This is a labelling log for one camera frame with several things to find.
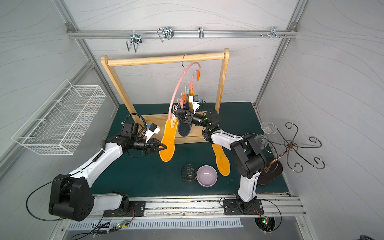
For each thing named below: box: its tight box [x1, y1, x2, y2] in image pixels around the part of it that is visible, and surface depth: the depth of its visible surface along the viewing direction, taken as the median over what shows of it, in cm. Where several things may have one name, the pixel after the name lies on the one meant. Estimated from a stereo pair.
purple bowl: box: [196, 165, 218, 188], surface depth 84 cm
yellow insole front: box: [211, 143, 231, 177], surface depth 92 cm
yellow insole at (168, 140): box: [159, 119, 179, 162], surface depth 76 cm
